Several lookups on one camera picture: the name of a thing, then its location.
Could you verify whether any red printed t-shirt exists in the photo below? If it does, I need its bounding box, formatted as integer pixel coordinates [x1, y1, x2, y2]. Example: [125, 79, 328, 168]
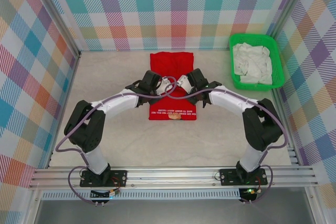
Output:
[148, 52, 198, 122]

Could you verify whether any white t-shirt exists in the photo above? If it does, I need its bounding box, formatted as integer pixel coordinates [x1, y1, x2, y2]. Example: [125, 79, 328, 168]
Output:
[233, 41, 273, 85]

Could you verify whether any green plastic basket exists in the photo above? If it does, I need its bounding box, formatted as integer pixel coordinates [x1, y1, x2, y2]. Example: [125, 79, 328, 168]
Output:
[228, 33, 286, 92]

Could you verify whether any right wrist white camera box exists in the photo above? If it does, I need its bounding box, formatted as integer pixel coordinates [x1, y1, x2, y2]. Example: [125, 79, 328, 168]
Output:
[176, 74, 194, 95]

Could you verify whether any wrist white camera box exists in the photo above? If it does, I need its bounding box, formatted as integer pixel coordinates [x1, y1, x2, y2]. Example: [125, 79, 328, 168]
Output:
[176, 74, 194, 95]
[156, 76, 172, 95]

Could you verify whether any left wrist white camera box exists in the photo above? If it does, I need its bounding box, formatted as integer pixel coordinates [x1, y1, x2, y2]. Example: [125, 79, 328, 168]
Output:
[156, 76, 172, 95]

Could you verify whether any aluminium mounting rail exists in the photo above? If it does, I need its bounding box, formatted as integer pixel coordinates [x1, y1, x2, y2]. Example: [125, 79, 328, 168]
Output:
[28, 165, 320, 191]

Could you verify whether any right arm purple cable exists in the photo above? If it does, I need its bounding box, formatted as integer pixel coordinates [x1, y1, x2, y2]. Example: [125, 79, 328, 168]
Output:
[165, 77, 288, 205]

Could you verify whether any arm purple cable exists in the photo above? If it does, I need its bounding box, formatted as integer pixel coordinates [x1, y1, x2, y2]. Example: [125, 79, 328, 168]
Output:
[54, 76, 178, 206]
[165, 77, 288, 205]

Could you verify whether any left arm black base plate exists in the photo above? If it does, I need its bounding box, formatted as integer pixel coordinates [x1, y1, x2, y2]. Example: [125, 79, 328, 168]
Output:
[79, 169, 129, 188]

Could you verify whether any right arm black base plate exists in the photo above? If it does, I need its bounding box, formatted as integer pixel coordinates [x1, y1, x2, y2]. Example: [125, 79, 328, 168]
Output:
[218, 167, 268, 186]

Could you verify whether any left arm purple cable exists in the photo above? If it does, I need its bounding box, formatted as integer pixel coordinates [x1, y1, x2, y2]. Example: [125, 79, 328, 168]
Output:
[54, 76, 178, 206]

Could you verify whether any aluminium frame post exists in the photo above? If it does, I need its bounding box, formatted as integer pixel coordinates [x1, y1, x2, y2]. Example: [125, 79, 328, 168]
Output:
[27, 0, 82, 58]
[267, 0, 312, 37]

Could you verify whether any grey slotted cable duct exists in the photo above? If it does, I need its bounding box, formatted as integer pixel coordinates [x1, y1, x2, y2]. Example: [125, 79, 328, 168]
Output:
[41, 191, 242, 200]

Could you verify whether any aluminium frame leg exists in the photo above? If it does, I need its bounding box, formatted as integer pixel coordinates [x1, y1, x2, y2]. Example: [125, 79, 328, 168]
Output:
[303, 187, 328, 224]
[24, 189, 44, 224]

